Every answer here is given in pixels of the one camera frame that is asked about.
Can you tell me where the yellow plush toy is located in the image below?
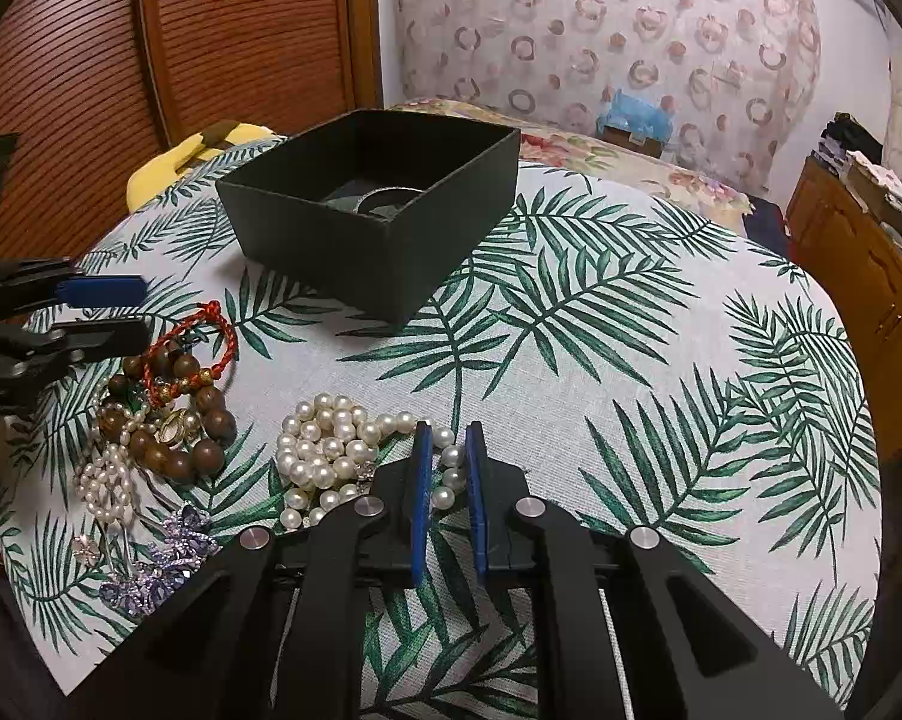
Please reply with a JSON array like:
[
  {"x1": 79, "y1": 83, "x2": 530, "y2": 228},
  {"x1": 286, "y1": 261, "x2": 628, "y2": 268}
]
[{"x1": 125, "y1": 120, "x2": 279, "y2": 212}]

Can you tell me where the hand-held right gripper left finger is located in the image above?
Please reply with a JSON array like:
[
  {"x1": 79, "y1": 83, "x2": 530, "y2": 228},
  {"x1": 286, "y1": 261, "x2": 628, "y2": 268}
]
[{"x1": 68, "y1": 420, "x2": 437, "y2": 720}]

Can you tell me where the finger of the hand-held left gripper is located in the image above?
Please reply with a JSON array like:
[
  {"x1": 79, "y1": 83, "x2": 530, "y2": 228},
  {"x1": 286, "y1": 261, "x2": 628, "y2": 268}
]
[
  {"x1": 16, "y1": 317, "x2": 153, "y2": 380},
  {"x1": 0, "y1": 259, "x2": 149, "y2": 310}
]

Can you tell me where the purple rhinestone hair clip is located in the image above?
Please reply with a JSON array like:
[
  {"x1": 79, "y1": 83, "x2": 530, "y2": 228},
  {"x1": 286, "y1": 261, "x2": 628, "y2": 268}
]
[
  {"x1": 98, "y1": 559, "x2": 189, "y2": 620},
  {"x1": 151, "y1": 504, "x2": 221, "y2": 563}
]

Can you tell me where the small cardboard box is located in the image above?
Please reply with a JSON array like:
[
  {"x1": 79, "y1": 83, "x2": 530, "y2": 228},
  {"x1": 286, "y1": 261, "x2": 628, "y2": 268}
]
[{"x1": 599, "y1": 124, "x2": 666, "y2": 158}]

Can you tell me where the stack of folded clothes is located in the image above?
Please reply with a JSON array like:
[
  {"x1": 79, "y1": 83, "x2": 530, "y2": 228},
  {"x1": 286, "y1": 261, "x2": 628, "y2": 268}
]
[{"x1": 818, "y1": 112, "x2": 888, "y2": 166}]

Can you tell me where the small pearl bracelet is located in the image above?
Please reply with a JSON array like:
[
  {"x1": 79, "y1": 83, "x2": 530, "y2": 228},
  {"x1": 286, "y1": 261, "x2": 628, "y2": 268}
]
[{"x1": 76, "y1": 382, "x2": 159, "y2": 526}]

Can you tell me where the dark blue blanket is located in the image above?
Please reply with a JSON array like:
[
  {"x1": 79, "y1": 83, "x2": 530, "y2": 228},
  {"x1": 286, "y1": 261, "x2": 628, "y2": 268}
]
[{"x1": 747, "y1": 199, "x2": 789, "y2": 248}]

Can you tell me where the red braided bracelet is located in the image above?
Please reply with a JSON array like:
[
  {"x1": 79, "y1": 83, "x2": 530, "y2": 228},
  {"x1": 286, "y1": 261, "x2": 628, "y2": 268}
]
[{"x1": 143, "y1": 300, "x2": 240, "y2": 402}]

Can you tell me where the wooden cabinet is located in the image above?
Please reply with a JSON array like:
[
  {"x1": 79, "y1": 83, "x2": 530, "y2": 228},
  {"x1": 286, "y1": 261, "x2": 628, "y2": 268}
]
[{"x1": 784, "y1": 154, "x2": 902, "y2": 466}]

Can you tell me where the floral blanket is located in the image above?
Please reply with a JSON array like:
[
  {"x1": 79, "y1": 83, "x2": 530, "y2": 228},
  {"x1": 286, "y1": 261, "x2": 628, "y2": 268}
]
[{"x1": 386, "y1": 97, "x2": 756, "y2": 230}]

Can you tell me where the circle pattern sheer curtain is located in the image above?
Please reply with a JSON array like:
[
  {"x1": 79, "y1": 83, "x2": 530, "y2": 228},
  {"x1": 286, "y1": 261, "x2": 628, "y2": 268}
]
[{"x1": 391, "y1": 0, "x2": 823, "y2": 192}]

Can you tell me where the wooden bead bracelet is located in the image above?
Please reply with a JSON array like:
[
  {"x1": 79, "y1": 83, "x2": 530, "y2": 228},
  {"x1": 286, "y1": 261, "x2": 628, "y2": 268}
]
[{"x1": 94, "y1": 337, "x2": 239, "y2": 485}]

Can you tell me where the silver bangle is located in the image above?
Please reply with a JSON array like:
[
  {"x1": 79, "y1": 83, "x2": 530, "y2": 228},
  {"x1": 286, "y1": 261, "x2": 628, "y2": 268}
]
[{"x1": 352, "y1": 185, "x2": 425, "y2": 221}]

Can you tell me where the black jewelry box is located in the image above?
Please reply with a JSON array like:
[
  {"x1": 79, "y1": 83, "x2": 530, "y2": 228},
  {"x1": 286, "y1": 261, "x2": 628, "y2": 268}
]
[{"x1": 215, "y1": 109, "x2": 523, "y2": 325}]

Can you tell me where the gold pendant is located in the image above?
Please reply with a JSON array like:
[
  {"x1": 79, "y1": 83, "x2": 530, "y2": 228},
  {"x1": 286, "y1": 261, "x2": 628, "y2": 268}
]
[{"x1": 154, "y1": 409, "x2": 204, "y2": 451}]

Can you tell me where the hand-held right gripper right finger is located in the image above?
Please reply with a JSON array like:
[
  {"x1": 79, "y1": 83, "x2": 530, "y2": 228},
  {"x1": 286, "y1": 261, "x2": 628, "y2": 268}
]
[{"x1": 464, "y1": 420, "x2": 846, "y2": 720}]

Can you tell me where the cardboard box with patterned cloth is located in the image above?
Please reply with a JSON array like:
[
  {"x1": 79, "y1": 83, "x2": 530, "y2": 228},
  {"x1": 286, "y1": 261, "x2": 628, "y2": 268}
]
[{"x1": 844, "y1": 150, "x2": 902, "y2": 241}]

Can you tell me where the blue plastic bag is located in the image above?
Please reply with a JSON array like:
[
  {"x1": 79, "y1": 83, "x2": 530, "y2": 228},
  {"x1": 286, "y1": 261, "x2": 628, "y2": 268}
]
[{"x1": 601, "y1": 88, "x2": 677, "y2": 140}]

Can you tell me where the wooden slatted wardrobe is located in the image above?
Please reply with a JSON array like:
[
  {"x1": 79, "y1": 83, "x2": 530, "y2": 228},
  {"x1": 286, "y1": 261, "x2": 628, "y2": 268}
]
[{"x1": 0, "y1": 0, "x2": 383, "y2": 263}]

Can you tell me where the large pearl necklace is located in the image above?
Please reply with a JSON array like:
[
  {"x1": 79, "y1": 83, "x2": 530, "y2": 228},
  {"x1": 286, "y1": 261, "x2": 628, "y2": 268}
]
[{"x1": 274, "y1": 394, "x2": 471, "y2": 533}]

